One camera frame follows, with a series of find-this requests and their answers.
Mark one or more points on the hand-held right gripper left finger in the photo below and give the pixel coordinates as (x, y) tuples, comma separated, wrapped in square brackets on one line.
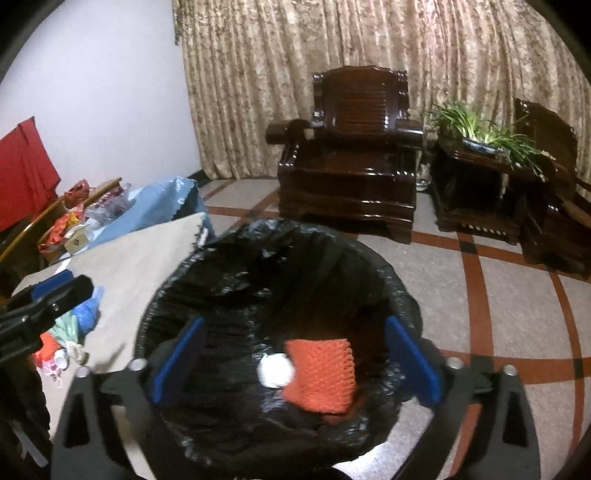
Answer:
[(178, 364)]

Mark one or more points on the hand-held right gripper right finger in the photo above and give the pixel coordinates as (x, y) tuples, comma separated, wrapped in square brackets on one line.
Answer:
[(413, 364)]

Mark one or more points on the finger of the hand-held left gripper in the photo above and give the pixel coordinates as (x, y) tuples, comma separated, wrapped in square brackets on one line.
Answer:
[(69, 293)]

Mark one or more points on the blue plastic bag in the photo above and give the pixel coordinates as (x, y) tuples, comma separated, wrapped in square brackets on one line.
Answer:
[(87, 309)]

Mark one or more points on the black bag lined trash bin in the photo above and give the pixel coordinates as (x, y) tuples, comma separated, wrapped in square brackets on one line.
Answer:
[(258, 277)]

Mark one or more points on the light green wrapper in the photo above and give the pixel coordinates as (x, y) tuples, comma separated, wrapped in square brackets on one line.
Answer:
[(62, 327)]

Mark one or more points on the small cream box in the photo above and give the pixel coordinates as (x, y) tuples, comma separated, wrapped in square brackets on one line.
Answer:
[(77, 241)]

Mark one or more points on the red yellow snack packet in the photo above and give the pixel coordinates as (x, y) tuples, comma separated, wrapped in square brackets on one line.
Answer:
[(57, 230)]

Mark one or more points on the orange foam fruit net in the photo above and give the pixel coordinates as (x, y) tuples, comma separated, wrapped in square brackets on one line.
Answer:
[(318, 374)]

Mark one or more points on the white crumpled tissue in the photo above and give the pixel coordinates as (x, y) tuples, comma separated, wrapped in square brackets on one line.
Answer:
[(274, 371)]

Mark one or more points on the clear glass bowl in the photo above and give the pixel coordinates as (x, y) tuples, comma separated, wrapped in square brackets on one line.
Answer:
[(108, 203)]

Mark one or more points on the red plastic snack bag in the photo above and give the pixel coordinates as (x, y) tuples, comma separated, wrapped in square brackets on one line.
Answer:
[(77, 193)]

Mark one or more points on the light wooden chair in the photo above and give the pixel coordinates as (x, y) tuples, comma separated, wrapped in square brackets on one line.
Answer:
[(104, 185)]

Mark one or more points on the red cloth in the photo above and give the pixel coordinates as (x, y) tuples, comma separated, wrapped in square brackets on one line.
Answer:
[(23, 175)]

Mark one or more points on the dark wooden side table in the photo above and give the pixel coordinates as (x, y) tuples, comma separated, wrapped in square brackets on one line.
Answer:
[(475, 194)]

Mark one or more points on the dark wooden armchair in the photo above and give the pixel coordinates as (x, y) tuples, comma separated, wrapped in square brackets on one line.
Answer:
[(351, 184), (554, 230)]

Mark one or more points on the potted green plant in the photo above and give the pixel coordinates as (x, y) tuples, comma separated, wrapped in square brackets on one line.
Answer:
[(480, 134)]

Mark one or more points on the beige patterned curtain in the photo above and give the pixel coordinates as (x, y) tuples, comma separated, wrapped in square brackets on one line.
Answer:
[(258, 69)]

